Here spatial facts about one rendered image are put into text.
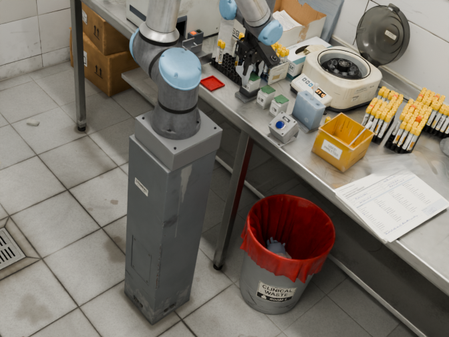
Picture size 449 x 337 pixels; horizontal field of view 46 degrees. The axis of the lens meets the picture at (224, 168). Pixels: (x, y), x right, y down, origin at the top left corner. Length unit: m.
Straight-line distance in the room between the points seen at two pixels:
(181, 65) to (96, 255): 1.23
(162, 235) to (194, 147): 0.36
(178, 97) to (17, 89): 2.01
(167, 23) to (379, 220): 0.82
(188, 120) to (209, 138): 0.10
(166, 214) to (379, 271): 1.00
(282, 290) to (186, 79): 1.05
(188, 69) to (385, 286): 1.27
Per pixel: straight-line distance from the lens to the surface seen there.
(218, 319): 2.32
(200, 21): 2.17
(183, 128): 1.56
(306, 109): 1.82
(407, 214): 1.67
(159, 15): 1.52
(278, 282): 2.14
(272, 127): 1.73
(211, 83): 1.96
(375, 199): 1.66
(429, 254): 1.61
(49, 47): 3.53
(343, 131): 1.82
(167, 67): 1.47
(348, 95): 1.94
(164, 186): 1.63
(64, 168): 2.85
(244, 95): 1.91
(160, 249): 1.86
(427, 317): 2.29
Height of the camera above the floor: 1.98
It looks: 43 degrees down
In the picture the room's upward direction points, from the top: 12 degrees clockwise
